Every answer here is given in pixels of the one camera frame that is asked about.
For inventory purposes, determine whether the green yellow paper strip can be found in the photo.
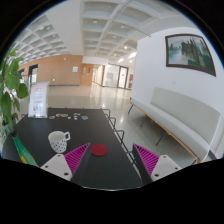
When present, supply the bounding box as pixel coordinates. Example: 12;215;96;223
12;133;38;166

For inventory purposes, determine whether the long white bench sofa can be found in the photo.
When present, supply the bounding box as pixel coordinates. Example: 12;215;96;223
130;87;224;162

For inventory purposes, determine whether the white polka dot mug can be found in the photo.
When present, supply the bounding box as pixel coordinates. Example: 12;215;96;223
48;131;70;153

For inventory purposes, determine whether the white pink standing sign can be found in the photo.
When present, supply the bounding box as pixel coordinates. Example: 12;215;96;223
28;82;48;118

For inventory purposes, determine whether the black metal chair frame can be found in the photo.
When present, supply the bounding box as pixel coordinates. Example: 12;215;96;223
103;109;136;165

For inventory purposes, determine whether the green leafy potted plant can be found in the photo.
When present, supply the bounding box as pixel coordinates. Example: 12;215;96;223
0;46;29;136

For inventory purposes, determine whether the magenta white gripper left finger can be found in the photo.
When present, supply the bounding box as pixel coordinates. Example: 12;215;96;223
41;143;90;181

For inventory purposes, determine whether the red round coaster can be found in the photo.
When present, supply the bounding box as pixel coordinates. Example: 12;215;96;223
91;144;107;156

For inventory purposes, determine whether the framed landscape painting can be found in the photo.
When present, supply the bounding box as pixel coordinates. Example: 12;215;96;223
165;34;216;76

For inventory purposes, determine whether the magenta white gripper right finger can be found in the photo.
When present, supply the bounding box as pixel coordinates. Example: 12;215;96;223
132;144;181;182

